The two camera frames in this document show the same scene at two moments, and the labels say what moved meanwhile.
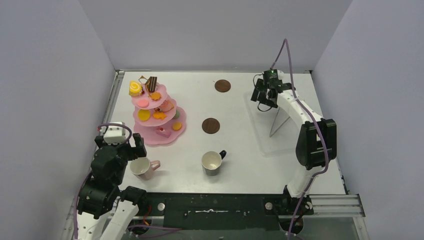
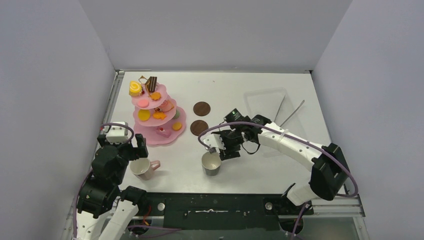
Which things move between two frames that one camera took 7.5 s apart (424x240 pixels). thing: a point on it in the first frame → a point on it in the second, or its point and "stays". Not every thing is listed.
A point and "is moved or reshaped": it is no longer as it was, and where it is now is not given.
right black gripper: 265,91 → 226,145
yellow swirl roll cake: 135,88 stays
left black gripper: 138,151 stays
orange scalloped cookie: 156,96 stays
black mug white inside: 211,161 stays
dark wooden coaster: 210,125 is moved or reshaped
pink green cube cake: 163,132 stays
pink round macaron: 143,103 stays
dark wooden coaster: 222,85 → 201,108
